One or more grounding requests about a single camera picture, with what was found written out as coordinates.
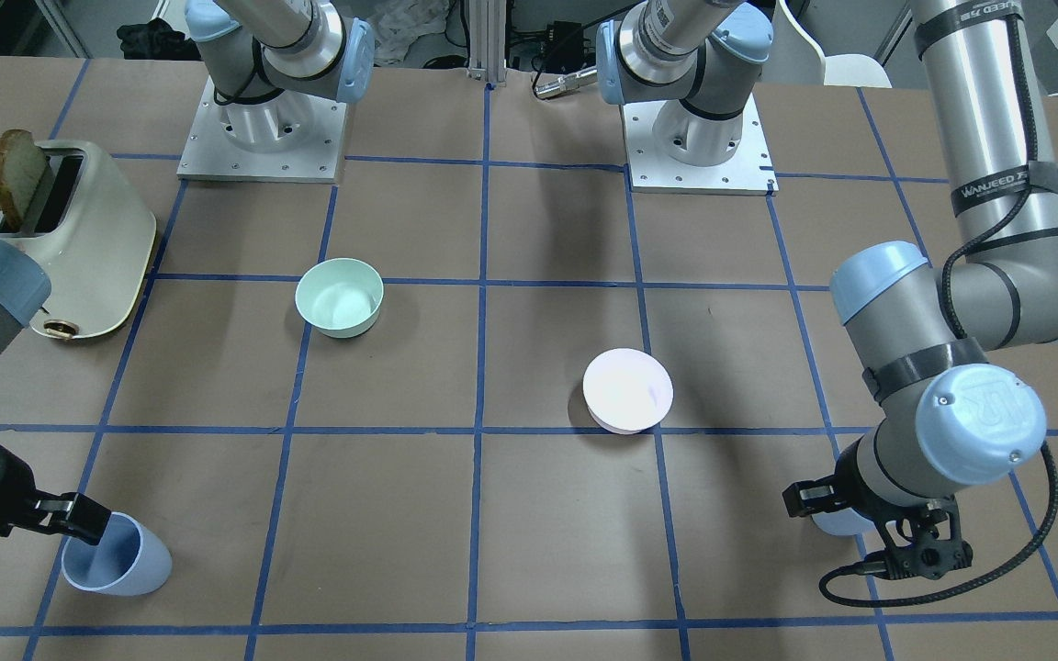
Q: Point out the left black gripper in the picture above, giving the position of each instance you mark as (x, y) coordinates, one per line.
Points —
(848, 477)

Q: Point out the blue cup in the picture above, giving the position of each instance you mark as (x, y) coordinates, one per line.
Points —
(847, 522)
(128, 561)

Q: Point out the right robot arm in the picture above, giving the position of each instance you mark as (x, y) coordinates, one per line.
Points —
(254, 51)

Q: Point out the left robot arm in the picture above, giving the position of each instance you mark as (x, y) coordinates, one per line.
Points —
(953, 420)

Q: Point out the pink bowl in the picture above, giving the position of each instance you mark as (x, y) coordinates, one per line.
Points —
(627, 391)

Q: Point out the cream toaster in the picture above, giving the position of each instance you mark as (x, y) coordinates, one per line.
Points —
(92, 235)

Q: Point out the mint green bowl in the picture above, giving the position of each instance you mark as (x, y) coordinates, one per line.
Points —
(340, 297)

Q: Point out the toast slice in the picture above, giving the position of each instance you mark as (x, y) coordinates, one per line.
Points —
(22, 165)

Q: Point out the white chair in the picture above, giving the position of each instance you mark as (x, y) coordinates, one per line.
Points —
(796, 58)

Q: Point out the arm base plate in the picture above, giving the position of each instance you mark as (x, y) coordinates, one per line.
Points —
(295, 138)
(671, 151)

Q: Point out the aluminium frame post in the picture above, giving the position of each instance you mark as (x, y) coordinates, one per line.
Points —
(487, 41)

